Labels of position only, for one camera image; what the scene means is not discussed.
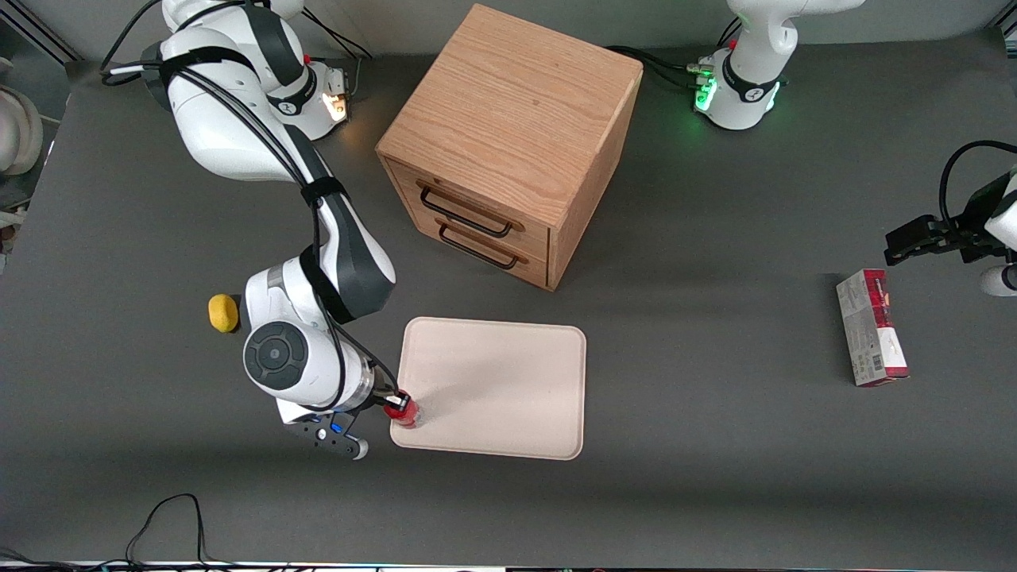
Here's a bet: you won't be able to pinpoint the red coke bottle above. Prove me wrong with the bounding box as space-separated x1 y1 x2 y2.
385 392 423 431

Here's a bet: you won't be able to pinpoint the black drawer handle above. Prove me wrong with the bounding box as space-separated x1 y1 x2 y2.
435 216 530 272
418 181 526 239

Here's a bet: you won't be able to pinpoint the black base cables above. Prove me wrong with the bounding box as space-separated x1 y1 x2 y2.
605 44 713 90
306 11 376 63

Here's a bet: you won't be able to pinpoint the black left base cables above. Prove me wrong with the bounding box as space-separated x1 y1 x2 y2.
605 44 713 90

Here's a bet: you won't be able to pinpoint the white round object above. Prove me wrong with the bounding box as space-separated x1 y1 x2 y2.
0 59 45 177

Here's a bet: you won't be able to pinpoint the grey and red carton box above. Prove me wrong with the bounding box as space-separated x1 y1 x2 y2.
835 269 911 388

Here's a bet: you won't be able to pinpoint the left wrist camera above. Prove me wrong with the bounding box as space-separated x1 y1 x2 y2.
979 264 1017 298

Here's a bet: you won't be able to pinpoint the black looped cable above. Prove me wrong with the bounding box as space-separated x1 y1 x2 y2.
126 493 211 567

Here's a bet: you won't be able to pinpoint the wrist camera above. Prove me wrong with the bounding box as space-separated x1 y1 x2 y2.
979 264 1017 298
284 408 371 462

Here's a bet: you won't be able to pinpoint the aluminium frame rail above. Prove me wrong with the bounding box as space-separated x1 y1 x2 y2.
0 0 82 64

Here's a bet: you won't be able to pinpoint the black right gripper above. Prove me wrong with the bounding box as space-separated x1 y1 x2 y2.
362 378 412 415

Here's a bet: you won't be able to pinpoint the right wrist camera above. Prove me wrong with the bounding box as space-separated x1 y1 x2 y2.
284 408 371 462

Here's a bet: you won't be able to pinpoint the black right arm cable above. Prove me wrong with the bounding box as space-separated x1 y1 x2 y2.
100 0 400 412

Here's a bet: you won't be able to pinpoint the black right base cables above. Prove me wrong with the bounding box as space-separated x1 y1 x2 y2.
306 11 376 63

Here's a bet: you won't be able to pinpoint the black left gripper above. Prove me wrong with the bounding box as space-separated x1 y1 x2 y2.
884 172 1017 267

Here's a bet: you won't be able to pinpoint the wooden drawer cabinet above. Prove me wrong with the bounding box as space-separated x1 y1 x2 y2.
375 3 644 292

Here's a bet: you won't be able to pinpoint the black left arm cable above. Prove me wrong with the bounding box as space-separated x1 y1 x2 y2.
938 140 1017 228

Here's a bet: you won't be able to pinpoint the beige rectangular tray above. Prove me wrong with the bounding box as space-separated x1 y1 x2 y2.
389 316 588 462

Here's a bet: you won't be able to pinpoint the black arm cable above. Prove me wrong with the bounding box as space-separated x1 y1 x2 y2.
100 0 400 412
938 140 1017 228

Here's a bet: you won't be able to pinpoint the yellow lemon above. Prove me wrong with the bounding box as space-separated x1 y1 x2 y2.
208 294 240 334

